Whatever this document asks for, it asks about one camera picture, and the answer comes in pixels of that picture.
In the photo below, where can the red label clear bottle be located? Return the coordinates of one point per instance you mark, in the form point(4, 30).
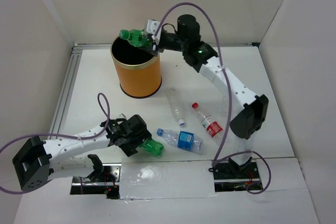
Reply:
point(211, 126)

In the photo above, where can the left aluminium rail frame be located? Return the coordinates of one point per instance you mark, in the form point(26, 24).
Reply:
point(61, 111)

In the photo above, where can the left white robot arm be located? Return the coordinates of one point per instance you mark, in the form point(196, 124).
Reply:
point(39, 161)

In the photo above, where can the blue label clear bottle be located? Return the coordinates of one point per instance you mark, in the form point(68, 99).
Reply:
point(182, 140)

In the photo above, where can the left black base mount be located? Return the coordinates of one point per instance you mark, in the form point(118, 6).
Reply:
point(106, 184)

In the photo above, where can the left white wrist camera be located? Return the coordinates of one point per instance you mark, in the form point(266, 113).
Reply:
point(153, 28)

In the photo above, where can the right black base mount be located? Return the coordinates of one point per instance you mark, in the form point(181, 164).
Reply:
point(227, 178)

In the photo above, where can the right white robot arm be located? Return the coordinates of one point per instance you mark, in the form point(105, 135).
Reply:
point(246, 110)

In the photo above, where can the white taped sheet front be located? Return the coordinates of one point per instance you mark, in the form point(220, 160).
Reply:
point(166, 180)

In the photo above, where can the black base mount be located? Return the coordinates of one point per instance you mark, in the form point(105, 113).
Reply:
point(227, 178)
point(106, 184)

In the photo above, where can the orange cylindrical bin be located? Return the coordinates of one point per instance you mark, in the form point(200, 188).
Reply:
point(139, 72)

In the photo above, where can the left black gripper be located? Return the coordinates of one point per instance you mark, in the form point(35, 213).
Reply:
point(128, 148)

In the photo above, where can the clear bottle white cap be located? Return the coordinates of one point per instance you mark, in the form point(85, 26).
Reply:
point(175, 102)

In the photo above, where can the green bottle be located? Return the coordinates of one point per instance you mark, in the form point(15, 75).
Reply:
point(137, 38)
point(153, 147)

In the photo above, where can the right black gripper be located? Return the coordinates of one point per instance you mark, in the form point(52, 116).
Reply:
point(160, 48)

